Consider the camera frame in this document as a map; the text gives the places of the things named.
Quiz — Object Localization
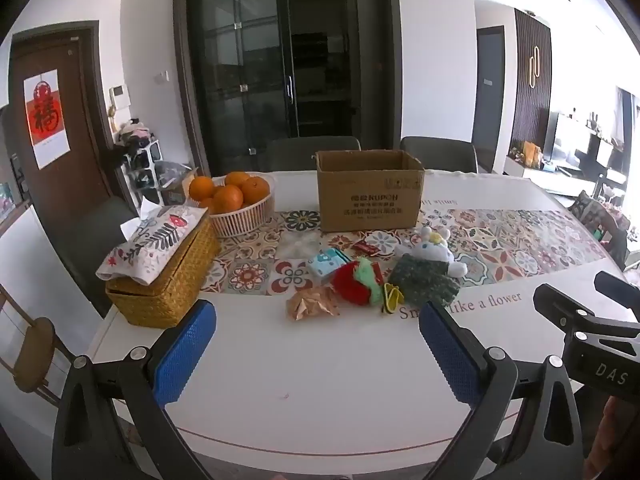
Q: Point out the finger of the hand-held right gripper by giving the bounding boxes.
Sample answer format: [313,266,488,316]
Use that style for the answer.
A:
[594,271,640,307]
[533,283,640,347]

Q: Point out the dark slatted wall panel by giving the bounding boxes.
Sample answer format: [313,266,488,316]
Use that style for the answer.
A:
[509,7,554,152]

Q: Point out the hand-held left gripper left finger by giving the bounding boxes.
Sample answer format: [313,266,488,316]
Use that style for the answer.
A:
[51,299,221,480]

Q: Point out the patterned cushion chair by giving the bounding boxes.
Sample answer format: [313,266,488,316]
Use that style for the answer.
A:
[569,189,632,272]

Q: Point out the green fabric pouch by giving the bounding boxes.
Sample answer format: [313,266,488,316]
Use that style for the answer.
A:
[387,254,461,307]

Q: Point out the grey dining chair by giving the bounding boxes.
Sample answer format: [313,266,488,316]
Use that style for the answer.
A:
[399,135,479,175]
[264,135,362,174]

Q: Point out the white slatted fruit basket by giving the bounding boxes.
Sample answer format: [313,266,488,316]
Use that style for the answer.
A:
[202,173,277,239]

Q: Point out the woven straw tissue box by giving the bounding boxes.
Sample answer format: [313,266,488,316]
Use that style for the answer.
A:
[105,210,222,330]

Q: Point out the yellow green felt piece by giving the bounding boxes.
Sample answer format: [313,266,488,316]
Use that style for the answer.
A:
[378,282,405,314]

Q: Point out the brown cardboard box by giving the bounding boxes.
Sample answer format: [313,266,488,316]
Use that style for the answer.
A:
[315,149,426,234]

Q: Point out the oranges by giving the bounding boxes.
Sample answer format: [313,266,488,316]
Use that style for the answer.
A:
[9,21,117,263]

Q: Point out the patterned tile-print table runner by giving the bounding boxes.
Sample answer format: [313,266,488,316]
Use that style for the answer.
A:
[200,204,609,297]

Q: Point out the dark glass sliding door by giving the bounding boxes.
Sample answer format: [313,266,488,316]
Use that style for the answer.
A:
[173,0,402,175]

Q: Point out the red knitted strawberry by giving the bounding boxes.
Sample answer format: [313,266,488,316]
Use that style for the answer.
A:
[330,257,386,307]

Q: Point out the red white door poster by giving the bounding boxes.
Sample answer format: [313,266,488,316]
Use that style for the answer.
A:
[23,68,71,170]

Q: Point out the floral printed cloth cover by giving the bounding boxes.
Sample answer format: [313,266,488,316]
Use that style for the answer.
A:
[95,205,210,287]

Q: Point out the clear plastic bag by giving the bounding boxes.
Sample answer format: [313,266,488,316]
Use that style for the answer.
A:
[277,232,326,261]

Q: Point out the wooden round-back chair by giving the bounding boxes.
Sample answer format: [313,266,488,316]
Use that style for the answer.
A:
[0,284,67,407]

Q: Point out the white plush toy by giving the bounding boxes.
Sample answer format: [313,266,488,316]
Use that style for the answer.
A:
[397,225,469,279]

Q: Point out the white tissue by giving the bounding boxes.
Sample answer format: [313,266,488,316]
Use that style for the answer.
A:
[121,196,164,241]

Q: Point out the television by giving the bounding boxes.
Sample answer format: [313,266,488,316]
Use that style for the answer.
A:
[544,110,617,173]

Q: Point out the cluttered shoe rack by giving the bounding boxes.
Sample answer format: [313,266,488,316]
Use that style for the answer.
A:
[117,119,197,207]

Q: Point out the white tv cabinet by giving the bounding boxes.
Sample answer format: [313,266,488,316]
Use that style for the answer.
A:
[504,154,553,182]

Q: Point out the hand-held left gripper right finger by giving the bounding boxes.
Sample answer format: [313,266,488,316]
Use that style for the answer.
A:
[419,301,584,480]

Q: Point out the dark interior door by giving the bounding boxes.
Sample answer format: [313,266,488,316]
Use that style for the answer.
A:
[472,25,507,174]

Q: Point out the blue white tissue packet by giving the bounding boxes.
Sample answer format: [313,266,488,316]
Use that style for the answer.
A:
[305,248,351,284]

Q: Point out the crumpled gold wrapper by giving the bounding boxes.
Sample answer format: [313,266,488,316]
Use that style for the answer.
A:
[285,285,341,321]

